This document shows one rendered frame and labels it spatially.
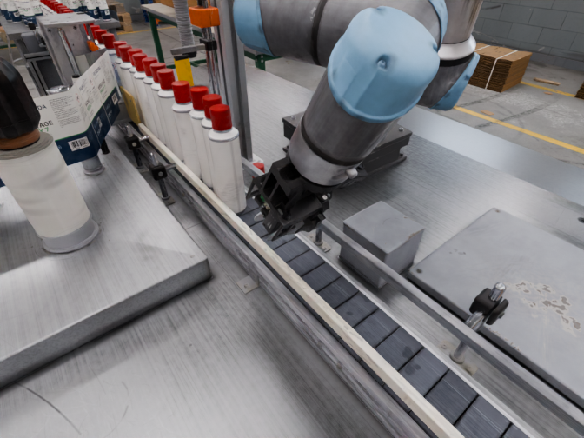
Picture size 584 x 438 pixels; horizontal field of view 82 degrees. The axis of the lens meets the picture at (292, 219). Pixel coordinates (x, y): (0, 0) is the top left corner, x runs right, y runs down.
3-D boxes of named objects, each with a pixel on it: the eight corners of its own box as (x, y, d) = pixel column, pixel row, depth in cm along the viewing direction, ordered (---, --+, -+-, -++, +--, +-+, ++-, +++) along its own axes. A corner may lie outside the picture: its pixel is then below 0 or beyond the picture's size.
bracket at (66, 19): (36, 19, 85) (34, 15, 84) (83, 15, 90) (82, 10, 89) (45, 28, 77) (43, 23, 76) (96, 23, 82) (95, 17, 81)
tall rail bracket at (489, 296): (422, 374, 46) (461, 302, 36) (452, 345, 50) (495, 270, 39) (443, 394, 45) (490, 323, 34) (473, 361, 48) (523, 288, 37)
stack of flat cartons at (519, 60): (446, 78, 403) (454, 49, 383) (467, 69, 430) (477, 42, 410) (501, 93, 366) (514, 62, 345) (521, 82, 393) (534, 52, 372)
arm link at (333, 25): (355, -32, 36) (309, 9, 30) (465, -18, 32) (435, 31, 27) (348, 43, 42) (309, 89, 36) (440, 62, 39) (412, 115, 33)
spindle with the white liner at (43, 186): (40, 233, 61) (-75, 57, 42) (92, 214, 66) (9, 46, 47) (48, 262, 56) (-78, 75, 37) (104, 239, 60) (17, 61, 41)
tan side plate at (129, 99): (129, 117, 97) (119, 86, 92) (131, 116, 98) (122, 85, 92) (141, 129, 91) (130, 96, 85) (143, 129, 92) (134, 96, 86)
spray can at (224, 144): (215, 206, 68) (197, 106, 54) (237, 196, 70) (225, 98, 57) (228, 219, 64) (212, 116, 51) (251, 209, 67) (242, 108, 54)
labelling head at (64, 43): (76, 116, 101) (33, 17, 85) (120, 106, 107) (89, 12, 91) (87, 132, 93) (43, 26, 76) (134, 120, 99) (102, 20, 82)
